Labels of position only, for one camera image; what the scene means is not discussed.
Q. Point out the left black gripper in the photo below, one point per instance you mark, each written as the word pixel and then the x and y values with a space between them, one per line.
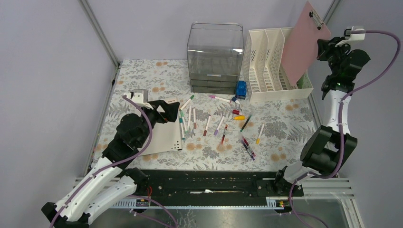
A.
pixel 171 110

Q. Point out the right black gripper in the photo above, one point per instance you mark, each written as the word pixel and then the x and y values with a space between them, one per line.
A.
pixel 325 47

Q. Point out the pink clipboard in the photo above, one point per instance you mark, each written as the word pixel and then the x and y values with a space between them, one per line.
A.
pixel 301 48

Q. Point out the yellow small bottle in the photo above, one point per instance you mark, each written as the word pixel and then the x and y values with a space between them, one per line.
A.
pixel 239 117

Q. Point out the clear acrylic drawer organizer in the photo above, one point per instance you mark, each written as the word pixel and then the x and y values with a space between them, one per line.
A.
pixel 215 55

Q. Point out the green clipboard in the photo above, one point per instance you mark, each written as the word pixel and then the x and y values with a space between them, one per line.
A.
pixel 304 82

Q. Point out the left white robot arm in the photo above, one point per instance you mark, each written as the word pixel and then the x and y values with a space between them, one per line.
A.
pixel 110 180

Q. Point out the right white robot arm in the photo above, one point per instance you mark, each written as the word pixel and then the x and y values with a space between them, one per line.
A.
pixel 330 146

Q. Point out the teal cap white marker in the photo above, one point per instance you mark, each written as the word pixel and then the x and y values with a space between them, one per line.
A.
pixel 182 128

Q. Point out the rust cap white marker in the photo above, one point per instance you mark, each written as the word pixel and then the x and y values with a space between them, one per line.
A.
pixel 194 118

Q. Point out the green cap white marker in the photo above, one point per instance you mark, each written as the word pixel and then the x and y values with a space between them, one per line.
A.
pixel 186 103

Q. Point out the brown cap white marker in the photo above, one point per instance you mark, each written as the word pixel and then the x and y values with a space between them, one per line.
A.
pixel 207 126

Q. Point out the pink cap white marker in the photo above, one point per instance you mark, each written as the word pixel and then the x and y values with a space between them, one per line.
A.
pixel 219 98

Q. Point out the purple cap white marker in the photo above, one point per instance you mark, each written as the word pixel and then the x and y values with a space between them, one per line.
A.
pixel 219 125

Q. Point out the floral table mat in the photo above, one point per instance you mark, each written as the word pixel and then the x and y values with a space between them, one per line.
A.
pixel 288 123

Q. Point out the red gel pen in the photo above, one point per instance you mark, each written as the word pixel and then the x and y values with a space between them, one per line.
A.
pixel 224 134

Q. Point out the blue stapler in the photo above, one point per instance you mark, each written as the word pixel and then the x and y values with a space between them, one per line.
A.
pixel 241 90

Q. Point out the white mesh file rack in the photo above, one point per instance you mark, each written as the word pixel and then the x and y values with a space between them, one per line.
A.
pixel 262 70

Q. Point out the pink gel pen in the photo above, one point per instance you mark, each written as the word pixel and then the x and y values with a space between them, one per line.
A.
pixel 249 147

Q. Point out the yellow cap white marker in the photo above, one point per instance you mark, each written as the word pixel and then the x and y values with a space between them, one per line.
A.
pixel 260 133

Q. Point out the dark purple gel pen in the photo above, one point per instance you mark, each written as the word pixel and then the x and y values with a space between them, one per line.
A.
pixel 248 150

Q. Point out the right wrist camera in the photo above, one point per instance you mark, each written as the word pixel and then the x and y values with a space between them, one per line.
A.
pixel 354 33

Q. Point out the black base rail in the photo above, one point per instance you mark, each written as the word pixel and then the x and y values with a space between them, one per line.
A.
pixel 173 188

